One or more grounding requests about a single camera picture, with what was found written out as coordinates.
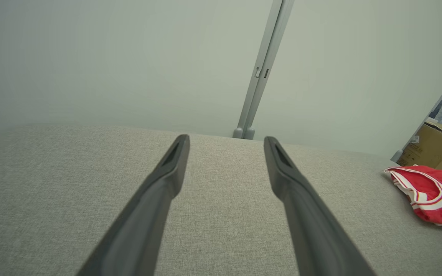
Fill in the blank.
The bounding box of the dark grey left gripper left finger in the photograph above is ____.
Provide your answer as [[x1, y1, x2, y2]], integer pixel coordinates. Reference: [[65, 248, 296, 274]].
[[76, 134, 191, 276]]

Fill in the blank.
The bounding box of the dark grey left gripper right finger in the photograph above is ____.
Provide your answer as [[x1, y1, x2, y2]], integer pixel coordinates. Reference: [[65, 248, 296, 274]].
[[263, 136, 377, 276]]

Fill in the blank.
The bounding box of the red jersey with white sleeves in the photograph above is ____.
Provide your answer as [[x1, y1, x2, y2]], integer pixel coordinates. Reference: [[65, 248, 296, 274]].
[[384, 164, 442, 227]]

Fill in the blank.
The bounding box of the brown cardboard box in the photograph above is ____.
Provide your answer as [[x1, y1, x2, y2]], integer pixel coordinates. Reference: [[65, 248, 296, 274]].
[[396, 121, 442, 177]]

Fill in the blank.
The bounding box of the grey double partition post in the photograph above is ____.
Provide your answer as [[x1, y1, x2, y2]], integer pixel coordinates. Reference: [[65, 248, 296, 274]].
[[232, 0, 295, 140]]

